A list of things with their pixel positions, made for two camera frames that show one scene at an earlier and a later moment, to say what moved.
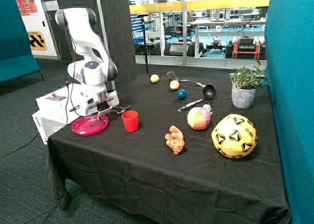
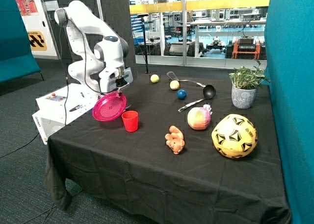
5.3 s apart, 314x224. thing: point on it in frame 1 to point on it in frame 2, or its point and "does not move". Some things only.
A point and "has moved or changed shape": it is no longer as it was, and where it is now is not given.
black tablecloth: x=176 y=151 does not move
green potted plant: x=244 y=78 does not move
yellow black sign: x=37 y=42 does not move
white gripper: x=100 y=102 to x=114 y=78
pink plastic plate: x=90 y=125 has moved or changed shape
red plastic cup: x=130 y=119 does not move
